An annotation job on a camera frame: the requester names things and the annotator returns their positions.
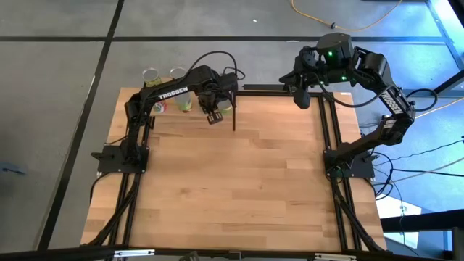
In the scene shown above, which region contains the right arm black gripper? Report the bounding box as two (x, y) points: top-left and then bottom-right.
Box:
(279, 46), (322, 110)

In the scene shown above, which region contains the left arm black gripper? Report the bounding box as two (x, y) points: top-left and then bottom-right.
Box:
(197, 71), (239, 125)

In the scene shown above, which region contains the green patterned label tin can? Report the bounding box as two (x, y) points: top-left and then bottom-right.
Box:
(175, 92), (193, 113)

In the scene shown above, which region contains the yellow label tin can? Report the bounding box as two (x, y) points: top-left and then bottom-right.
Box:
(169, 66), (188, 81)

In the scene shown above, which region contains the black crossbar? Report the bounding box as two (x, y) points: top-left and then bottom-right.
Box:
(0, 245), (464, 261)

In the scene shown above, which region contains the black metal beam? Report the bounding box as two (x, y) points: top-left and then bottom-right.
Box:
(380, 209), (464, 261)

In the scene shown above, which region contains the black aluminium table frame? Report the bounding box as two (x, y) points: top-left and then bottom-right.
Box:
(81, 72), (387, 254)

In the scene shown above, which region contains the wooden shelf with black frame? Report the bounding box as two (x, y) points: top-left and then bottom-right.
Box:
(139, 74), (237, 132)

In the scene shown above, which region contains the yellow cable with black plug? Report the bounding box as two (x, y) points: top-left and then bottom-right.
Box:
(291, 0), (403, 32)

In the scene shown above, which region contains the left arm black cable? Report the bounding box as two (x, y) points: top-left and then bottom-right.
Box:
(186, 50), (247, 83)

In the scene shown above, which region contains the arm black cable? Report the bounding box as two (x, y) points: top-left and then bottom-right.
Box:
(313, 79), (439, 112)
(186, 50), (247, 83)

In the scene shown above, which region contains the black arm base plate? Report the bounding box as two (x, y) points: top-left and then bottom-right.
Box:
(90, 144), (149, 174)
(323, 149), (375, 179)

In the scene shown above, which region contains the black metal table leg frame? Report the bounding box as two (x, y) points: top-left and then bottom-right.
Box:
(393, 0), (464, 99)

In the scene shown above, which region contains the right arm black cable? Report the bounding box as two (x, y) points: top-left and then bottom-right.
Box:
(313, 79), (439, 112)

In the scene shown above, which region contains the silver metal bracket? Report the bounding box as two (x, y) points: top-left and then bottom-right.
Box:
(113, 249), (156, 259)
(314, 252), (358, 261)

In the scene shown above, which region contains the yellow floor cable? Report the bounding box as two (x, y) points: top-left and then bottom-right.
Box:
(415, 97), (464, 120)

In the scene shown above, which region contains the thick black floor cable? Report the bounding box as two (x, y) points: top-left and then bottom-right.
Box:
(393, 167), (464, 178)

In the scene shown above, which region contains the beige floor cable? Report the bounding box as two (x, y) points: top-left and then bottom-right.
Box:
(376, 157), (464, 186)

